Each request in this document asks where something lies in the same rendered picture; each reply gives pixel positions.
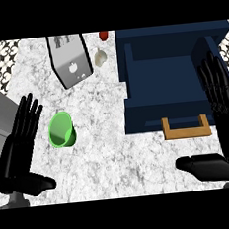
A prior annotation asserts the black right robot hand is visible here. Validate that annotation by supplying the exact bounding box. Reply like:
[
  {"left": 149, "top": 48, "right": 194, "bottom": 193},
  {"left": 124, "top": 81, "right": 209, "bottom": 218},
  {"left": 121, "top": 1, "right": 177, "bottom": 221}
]
[{"left": 165, "top": 49, "right": 229, "bottom": 187}]

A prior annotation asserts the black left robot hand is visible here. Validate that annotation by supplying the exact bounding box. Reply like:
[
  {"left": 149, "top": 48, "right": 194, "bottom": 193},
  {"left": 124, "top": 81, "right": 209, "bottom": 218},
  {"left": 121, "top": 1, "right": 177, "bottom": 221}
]
[{"left": 0, "top": 90, "right": 58, "bottom": 200}]

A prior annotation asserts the green cup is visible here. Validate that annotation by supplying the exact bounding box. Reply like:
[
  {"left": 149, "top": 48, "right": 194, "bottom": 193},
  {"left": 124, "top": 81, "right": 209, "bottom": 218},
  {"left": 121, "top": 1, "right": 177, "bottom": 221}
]
[{"left": 46, "top": 110, "right": 79, "bottom": 149}]

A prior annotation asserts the dark blue open drawer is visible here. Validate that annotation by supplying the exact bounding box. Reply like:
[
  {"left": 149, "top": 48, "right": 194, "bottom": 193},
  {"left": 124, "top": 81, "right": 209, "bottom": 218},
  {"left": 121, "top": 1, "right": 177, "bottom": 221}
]
[{"left": 114, "top": 19, "right": 229, "bottom": 135}]

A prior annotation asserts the silver black-edged appliance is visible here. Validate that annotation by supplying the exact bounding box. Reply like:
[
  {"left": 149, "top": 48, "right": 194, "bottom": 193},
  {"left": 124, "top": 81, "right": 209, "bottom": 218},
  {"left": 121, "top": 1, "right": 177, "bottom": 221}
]
[{"left": 45, "top": 33, "right": 96, "bottom": 92}]

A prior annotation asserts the cream garlic bulb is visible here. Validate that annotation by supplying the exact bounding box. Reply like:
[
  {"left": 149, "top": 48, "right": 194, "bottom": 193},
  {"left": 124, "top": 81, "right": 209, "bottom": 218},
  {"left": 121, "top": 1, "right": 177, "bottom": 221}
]
[{"left": 92, "top": 46, "right": 109, "bottom": 69}]

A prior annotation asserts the red round item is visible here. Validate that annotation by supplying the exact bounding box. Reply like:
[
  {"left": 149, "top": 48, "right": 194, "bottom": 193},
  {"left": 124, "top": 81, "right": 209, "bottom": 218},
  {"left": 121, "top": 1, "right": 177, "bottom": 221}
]
[{"left": 99, "top": 31, "right": 110, "bottom": 42}]

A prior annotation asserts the wooden drawer handle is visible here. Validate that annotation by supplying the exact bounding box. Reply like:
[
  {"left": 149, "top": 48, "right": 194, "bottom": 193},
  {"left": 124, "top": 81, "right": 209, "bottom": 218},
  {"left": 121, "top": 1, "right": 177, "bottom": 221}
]
[{"left": 161, "top": 113, "right": 212, "bottom": 141}]

